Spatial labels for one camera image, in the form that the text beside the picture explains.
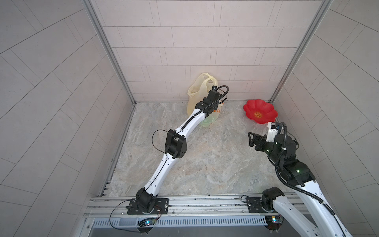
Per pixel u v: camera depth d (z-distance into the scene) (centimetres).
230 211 71
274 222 68
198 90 99
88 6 71
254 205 71
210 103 70
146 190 63
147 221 65
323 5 71
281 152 50
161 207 71
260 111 109
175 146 63
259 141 61
